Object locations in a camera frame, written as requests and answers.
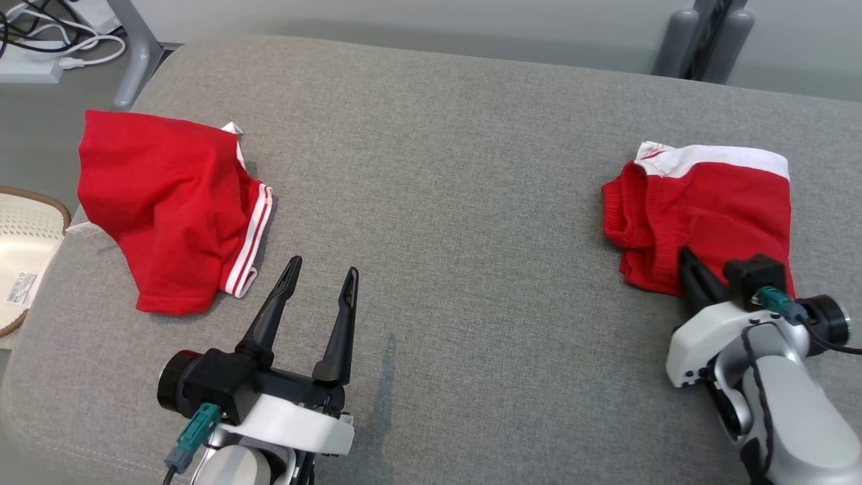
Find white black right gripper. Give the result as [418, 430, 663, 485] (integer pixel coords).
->
[667, 247, 809, 388]

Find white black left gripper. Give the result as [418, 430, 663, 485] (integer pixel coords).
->
[217, 256, 360, 456]

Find red shorts with white panel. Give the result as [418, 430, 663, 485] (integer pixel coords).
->
[601, 140, 795, 300]

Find red shirt with white sleeve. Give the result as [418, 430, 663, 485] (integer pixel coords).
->
[64, 110, 275, 317]

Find white perforated laundry basket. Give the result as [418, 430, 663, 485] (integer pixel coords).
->
[0, 187, 71, 341]

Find grey metal desk leg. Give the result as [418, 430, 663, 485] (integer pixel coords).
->
[108, 0, 183, 112]

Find white power adapter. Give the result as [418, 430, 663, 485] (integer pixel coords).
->
[64, 0, 123, 34]

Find white power strip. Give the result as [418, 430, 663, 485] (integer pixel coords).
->
[0, 40, 65, 85]

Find black cable with teal connector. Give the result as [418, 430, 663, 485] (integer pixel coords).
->
[162, 403, 223, 485]
[754, 286, 862, 356]

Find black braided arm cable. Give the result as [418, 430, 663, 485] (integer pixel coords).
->
[737, 323, 778, 485]

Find grey metal partition post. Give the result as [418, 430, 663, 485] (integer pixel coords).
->
[652, 0, 715, 80]
[700, 0, 755, 85]

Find white power cable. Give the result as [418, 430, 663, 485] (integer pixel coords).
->
[17, 20, 129, 71]

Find black power cable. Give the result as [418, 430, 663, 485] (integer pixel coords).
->
[0, 0, 75, 42]

